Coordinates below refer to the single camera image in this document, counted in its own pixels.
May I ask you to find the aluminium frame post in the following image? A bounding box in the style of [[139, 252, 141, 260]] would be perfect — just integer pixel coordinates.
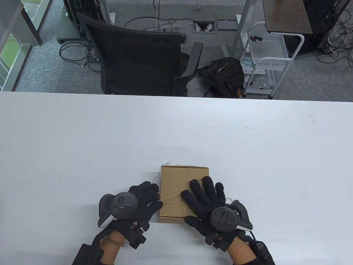
[[230, 0, 253, 57]]

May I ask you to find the person's right forearm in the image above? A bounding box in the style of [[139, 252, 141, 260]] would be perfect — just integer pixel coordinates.
[[226, 239, 257, 264]]

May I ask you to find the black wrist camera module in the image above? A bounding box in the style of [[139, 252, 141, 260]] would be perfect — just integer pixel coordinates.
[[127, 229, 146, 250]]

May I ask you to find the open floor socket box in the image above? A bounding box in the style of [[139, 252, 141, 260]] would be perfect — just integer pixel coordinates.
[[192, 21, 218, 33]]

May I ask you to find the grey floor plate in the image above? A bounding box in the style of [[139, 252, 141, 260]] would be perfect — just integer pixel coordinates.
[[216, 19, 237, 30]]

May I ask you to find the grey and white hand controller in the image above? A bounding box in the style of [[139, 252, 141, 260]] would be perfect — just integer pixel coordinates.
[[98, 192, 138, 228], [210, 200, 253, 232]]

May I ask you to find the black backpack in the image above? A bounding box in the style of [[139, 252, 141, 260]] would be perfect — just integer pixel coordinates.
[[198, 57, 245, 99]]

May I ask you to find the tangle of black floor cables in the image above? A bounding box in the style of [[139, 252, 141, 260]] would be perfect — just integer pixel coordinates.
[[316, 0, 353, 67], [59, 41, 102, 73]]

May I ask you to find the long black floor cable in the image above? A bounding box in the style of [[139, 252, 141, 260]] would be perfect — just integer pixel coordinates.
[[123, 0, 199, 31]]

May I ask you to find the black wrist-worn sensor box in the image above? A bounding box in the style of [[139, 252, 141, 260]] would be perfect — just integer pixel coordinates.
[[252, 240, 276, 265], [72, 243, 105, 265]]

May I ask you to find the thin beaded bracelet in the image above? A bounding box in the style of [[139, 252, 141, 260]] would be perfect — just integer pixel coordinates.
[[103, 237, 124, 247]]

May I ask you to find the brown wooden side desk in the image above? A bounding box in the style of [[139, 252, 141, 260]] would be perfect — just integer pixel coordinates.
[[261, 0, 313, 35]]

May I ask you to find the person's left forearm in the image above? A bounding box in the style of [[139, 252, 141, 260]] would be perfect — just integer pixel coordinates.
[[99, 230, 126, 265]]

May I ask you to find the brown cardboard box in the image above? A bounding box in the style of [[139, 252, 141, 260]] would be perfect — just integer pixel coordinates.
[[159, 165, 209, 224]]

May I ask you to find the beige twine string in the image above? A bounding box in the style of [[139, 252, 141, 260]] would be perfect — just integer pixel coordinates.
[[153, 162, 235, 210]]

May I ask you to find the person's left hand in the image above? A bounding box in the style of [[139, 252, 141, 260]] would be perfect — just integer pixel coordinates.
[[106, 181, 164, 243]]

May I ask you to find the grey metal base plate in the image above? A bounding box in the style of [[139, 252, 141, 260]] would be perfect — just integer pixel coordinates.
[[57, 6, 84, 44]]

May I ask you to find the black mesh office chair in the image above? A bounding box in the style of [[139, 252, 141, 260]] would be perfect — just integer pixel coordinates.
[[76, 12, 204, 97]]

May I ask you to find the black equipment rack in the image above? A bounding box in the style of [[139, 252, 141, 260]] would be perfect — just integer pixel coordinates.
[[303, 0, 345, 51], [63, 0, 103, 27]]

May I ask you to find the white wire cart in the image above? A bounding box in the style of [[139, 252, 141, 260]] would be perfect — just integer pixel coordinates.
[[240, 22, 305, 100]]

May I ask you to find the person's right hand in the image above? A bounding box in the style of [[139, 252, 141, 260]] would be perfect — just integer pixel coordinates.
[[181, 176, 250, 251]]

